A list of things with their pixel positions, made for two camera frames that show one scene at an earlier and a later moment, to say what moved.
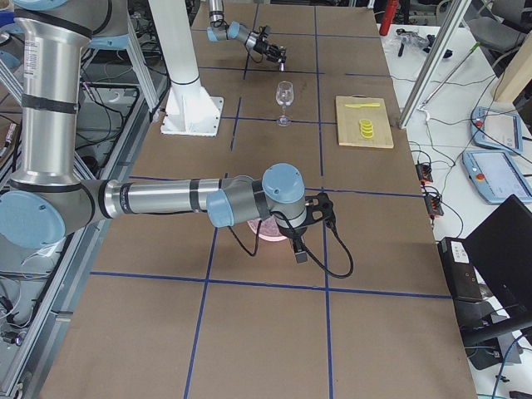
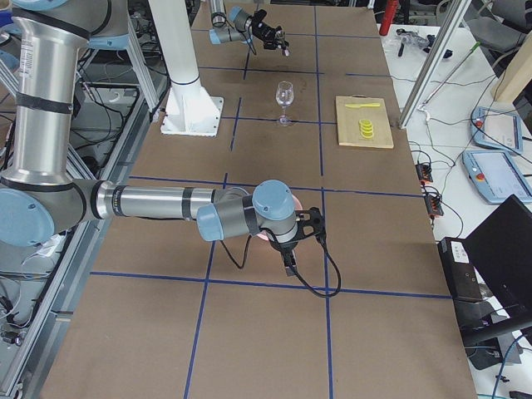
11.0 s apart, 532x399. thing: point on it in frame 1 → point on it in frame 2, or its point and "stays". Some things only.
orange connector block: [424, 173] stays
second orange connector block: [434, 206] stays
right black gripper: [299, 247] → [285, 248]
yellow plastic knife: [364, 105] stays
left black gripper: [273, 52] → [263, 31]
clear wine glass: [284, 95] stays
